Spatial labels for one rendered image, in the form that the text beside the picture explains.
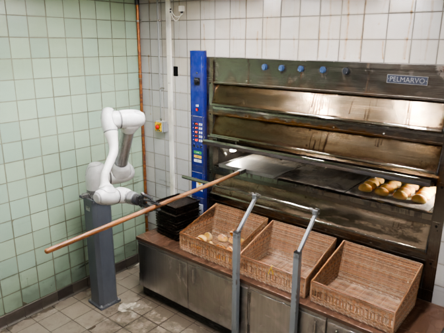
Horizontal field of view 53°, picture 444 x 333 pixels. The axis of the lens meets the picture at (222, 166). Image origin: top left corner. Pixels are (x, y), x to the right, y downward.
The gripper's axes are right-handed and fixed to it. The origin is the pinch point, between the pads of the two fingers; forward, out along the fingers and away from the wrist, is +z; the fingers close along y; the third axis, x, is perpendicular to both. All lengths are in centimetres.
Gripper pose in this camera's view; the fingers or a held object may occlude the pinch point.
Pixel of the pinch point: (156, 205)
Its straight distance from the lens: 295.5
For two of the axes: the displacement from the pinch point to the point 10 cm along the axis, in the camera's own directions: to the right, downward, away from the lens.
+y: -0.1, 9.6, 2.8
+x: -6.2, 2.1, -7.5
